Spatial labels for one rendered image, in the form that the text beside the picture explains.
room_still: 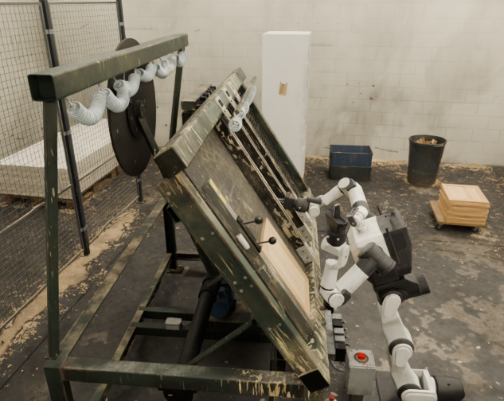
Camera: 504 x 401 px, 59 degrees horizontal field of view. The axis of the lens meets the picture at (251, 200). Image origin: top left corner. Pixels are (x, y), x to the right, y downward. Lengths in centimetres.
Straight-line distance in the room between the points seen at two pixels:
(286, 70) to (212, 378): 453
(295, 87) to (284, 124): 51
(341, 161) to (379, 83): 152
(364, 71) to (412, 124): 115
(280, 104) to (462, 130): 312
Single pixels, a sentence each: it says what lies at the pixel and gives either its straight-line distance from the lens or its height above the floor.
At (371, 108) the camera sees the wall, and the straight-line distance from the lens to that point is 759.
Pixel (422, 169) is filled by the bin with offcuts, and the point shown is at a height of 26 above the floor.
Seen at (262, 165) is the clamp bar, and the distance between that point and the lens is 296.
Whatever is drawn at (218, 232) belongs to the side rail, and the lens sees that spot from 182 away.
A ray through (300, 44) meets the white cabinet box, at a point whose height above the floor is 192.
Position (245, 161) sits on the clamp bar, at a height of 157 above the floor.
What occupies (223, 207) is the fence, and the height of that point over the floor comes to 158.
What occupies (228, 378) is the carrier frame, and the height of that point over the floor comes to 79.
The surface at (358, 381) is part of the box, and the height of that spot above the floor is 84.
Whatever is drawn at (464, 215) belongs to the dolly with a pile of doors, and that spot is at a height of 23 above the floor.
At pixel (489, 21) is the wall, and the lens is 769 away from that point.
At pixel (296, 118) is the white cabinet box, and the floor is 99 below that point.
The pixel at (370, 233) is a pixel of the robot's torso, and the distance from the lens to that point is 238.
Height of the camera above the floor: 244
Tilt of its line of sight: 24 degrees down
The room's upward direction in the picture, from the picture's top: straight up
